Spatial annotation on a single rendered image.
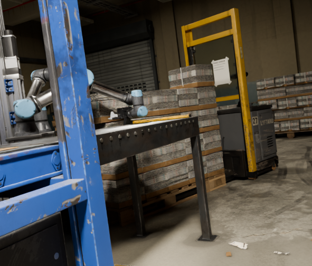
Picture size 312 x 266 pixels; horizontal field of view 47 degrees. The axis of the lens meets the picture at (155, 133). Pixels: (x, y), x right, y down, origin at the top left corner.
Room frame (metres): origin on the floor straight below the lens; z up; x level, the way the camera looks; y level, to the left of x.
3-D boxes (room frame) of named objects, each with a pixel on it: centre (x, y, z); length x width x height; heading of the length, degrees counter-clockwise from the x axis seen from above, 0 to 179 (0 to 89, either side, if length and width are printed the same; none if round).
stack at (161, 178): (3.34, 0.08, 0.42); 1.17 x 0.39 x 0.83; 134
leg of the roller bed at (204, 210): (2.32, -0.25, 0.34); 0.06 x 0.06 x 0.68; 62
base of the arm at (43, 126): (2.86, 0.90, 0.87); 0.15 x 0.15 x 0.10
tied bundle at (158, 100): (3.43, -0.02, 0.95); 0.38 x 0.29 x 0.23; 45
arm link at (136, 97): (2.55, 0.10, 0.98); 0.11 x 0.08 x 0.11; 23
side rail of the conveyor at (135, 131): (1.75, 0.05, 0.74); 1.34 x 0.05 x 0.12; 152
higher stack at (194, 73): (3.84, -0.44, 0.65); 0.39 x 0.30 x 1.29; 44
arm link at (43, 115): (2.86, 0.90, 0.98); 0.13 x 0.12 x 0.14; 69
